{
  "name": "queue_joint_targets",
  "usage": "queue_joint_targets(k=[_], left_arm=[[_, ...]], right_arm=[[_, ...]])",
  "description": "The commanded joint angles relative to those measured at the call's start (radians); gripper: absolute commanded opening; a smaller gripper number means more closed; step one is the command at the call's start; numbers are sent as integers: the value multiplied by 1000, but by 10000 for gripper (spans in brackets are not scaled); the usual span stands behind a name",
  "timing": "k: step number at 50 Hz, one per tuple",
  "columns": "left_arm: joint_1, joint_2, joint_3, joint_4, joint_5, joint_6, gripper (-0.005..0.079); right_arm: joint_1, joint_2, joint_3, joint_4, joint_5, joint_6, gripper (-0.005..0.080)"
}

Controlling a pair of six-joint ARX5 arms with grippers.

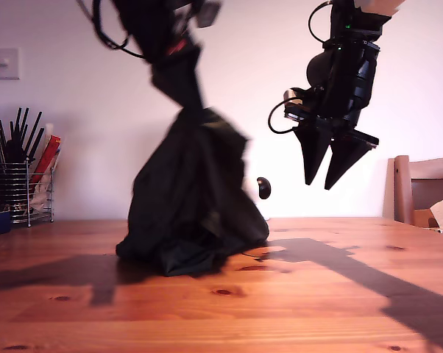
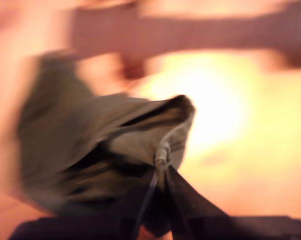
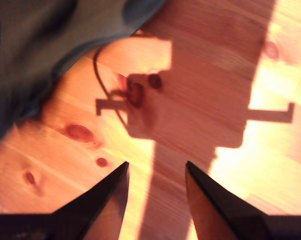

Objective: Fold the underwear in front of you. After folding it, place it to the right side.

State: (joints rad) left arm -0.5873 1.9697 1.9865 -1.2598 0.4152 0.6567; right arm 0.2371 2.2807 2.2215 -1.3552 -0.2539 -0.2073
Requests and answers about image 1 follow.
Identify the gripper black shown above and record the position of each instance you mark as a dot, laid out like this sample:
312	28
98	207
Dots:
343	110

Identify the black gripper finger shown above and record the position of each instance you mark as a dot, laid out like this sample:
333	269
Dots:
192	73
170	81

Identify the dark green underwear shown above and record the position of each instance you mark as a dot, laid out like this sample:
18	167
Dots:
192	191

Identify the wooden chair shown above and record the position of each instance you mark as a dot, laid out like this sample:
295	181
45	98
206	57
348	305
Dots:
403	191

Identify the brown cardboard box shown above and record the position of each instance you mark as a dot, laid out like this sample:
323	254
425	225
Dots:
422	218

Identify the red paper packet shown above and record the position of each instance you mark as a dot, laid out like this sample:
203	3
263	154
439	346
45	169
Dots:
48	154

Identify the white paper packet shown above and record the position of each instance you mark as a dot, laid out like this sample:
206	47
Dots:
41	195

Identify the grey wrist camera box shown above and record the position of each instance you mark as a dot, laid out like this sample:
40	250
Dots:
293	95
208	14

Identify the white light switch plate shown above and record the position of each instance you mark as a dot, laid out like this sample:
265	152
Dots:
8	66

